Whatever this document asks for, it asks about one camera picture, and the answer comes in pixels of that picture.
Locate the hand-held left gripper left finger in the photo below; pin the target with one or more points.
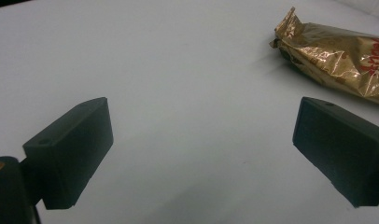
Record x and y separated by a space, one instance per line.
69 152

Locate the gold foil snack wrapper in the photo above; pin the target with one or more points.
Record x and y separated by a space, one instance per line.
337 56

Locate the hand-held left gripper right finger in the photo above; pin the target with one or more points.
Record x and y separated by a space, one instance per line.
340 146

